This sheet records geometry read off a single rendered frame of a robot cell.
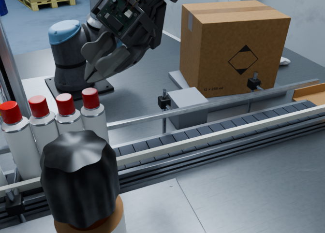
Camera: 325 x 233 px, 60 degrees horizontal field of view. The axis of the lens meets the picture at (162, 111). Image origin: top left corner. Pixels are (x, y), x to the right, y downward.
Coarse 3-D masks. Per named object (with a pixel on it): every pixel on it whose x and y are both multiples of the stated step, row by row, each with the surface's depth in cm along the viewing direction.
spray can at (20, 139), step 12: (0, 108) 53; (12, 108) 53; (12, 120) 54; (24, 120) 56; (12, 132) 55; (24, 132) 56; (12, 144) 56; (24, 144) 57; (36, 144) 61; (24, 156) 58; (36, 156) 61; (24, 168) 60; (36, 168) 62; (24, 180) 63
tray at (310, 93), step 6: (318, 84) 105; (324, 84) 106; (300, 90) 103; (306, 90) 104; (312, 90) 105; (318, 90) 107; (324, 90) 108; (294, 96) 103; (300, 96) 105; (306, 96) 105; (312, 96) 105; (318, 96) 105; (324, 96) 105; (318, 102) 101; (324, 102) 101
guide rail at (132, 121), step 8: (312, 80) 88; (272, 88) 84; (280, 88) 84; (288, 88) 85; (240, 96) 80; (248, 96) 81; (256, 96) 82; (200, 104) 77; (208, 104) 77; (216, 104) 78; (160, 112) 74; (168, 112) 74; (176, 112) 74; (184, 112) 75; (128, 120) 71; (136, 120) 71; (144, 120) 72; (152, 120) 73; (112, 128) 70; (0, 152) 62; (8, 152) 63
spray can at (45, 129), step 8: (40, 96) 57; (32, 104) 55; (40, 104) 55; (32, 112) 56; (40, 112) 56; (48, 112) 57; (32, 120) 57; (40, 120) 56; (48, 120) 57; (32, 128) 57; (40, 128) 57; (48, 128) 58; (56, 128) 59; (40, 136) 58; (48, 136) 58; (56, 136) 60; (40, 144) 59; (40, 152) 61
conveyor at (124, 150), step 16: (272, 112) 88; (288, 112) 88; (208, 128) 81; (224, 128) 82; (272, 128) 81; (144, 144) 76; (160, 144) 76; (208, 144) 76; (144, 160) 70; (32, 192) 62
